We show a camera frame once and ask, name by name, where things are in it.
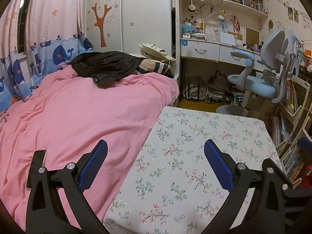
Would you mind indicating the pink whale print curtain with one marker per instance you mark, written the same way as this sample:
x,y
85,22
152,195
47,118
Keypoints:
x,y
48,29

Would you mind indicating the green white hanging toy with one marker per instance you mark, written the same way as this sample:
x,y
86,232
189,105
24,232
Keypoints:
x,y
221,17

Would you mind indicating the striped pillow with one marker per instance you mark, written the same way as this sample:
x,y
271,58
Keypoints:
x,y
151,65

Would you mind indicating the beige canvas bag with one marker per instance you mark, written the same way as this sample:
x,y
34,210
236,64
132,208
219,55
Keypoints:
x,y
156,51

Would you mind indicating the white wardrobe with tree sticker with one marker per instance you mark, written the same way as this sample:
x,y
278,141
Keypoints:
x,y
134,17

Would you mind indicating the red hanging doll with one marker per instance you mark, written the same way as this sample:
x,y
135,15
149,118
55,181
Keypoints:
x,y
237,24

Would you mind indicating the black jacket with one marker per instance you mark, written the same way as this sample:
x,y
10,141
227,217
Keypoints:
x,y
104,65

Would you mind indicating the row of books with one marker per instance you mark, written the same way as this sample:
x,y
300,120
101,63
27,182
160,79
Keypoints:
x,y
293,165

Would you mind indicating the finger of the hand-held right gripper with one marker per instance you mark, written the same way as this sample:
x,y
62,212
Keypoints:
x,y
306,144
288,193

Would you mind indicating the floral tablecloth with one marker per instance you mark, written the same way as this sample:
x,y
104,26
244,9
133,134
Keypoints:
x,y
182,151

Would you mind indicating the pink blanket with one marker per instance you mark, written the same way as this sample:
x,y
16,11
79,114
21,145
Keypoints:
x,y
73,117

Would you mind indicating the white desk with drawers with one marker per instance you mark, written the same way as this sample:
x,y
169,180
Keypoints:
x,y
202,51

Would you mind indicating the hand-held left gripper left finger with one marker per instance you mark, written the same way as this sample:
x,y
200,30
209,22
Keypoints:
x,y
93,163

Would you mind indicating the blue grey desk chair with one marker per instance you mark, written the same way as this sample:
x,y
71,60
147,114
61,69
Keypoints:
x,y
251,82

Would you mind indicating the blue tissue box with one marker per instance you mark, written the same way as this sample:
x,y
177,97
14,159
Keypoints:
x,y
189,28

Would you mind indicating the dark bag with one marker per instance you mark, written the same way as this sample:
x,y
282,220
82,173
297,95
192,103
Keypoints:
x,y
220,85

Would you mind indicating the white paper sheet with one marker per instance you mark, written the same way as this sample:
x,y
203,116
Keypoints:
x,y
227,38

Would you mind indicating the cork board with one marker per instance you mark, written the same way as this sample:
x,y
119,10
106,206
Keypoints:
x,y
252,36

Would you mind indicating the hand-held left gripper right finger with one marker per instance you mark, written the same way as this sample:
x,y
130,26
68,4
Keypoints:
x,y
219,168

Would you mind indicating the window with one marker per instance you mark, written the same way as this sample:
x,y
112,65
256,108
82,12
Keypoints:
x,y
22,29

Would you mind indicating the round hanging ornament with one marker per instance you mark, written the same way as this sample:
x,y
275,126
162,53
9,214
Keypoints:
x,y
191,6

